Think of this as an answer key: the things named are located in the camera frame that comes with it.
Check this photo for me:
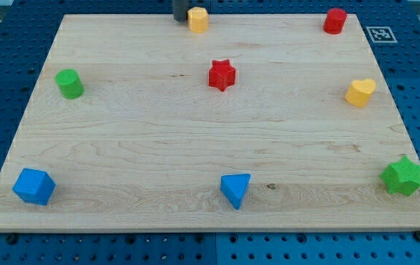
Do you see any red cylinder block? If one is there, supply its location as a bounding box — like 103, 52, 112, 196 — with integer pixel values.
323, 8, 347, 35

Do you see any white fiducial marker tag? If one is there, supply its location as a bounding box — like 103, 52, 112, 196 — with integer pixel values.
366, 26, 397, 43

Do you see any green star block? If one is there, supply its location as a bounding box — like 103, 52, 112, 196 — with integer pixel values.
380, 156, 420, 196

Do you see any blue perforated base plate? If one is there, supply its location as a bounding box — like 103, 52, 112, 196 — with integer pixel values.
0, 1, 420, 264

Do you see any blue cube block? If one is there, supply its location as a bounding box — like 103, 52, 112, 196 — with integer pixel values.
13, 168, 56, 205

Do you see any green cylinder block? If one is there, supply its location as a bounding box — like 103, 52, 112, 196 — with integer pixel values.
54, 68, 85, 99

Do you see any yellow hexagon block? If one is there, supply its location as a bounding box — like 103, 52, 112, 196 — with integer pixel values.
188, 7, 209, 33

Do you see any red star block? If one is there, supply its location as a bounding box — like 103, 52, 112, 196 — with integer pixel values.
208, 59, 236, 92

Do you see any blue triangle block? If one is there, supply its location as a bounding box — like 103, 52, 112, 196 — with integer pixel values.
220, 174, 251, 210

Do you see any yellow heart block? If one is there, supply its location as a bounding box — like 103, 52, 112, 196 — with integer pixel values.
344, 79, 376, 107

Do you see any light wooden board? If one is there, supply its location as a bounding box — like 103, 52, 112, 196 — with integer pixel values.
0, 14, 420, 233

